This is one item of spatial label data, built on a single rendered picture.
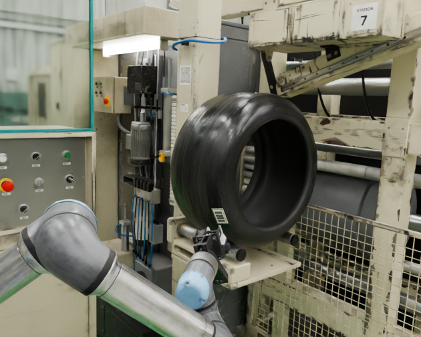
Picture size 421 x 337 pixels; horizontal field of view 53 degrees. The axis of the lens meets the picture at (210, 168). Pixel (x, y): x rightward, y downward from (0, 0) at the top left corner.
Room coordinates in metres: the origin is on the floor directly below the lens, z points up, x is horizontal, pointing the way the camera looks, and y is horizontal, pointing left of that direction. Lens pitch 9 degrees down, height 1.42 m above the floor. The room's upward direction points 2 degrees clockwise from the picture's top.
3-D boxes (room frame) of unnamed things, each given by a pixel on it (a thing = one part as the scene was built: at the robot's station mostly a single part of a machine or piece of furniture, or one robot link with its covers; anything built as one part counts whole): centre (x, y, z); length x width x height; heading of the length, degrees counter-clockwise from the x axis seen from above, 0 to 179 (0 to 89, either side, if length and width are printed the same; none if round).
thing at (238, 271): (1.51, 0.00, 0.83); 0.36 x 0.09 x 0.06; 40
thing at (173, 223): (1.73, 0.00, 0.90); 0.40 x 0.03 x 0.10; 130
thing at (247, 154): (2.01, -0.26, 1.05); 0.20 x 0.15 x 0.30; 40
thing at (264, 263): (1.60, -0.11, 0.80); 0.37 x 0.36 x 0.02; 130
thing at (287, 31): (1.69, -0.42, 1.71); 0.61 x 0.25 x 0.15; 40
